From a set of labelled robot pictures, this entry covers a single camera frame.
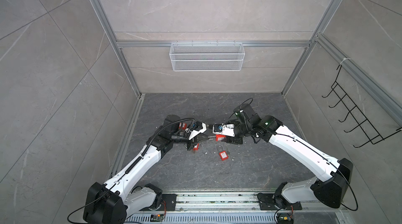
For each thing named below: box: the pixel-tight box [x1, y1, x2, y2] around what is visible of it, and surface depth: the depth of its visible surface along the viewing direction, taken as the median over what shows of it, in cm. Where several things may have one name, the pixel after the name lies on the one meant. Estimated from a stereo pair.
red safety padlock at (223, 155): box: [218, 150, 229, 161], surface depth 89 cm
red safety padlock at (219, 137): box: [215, 133, 227, 142], surface depth 72 cm
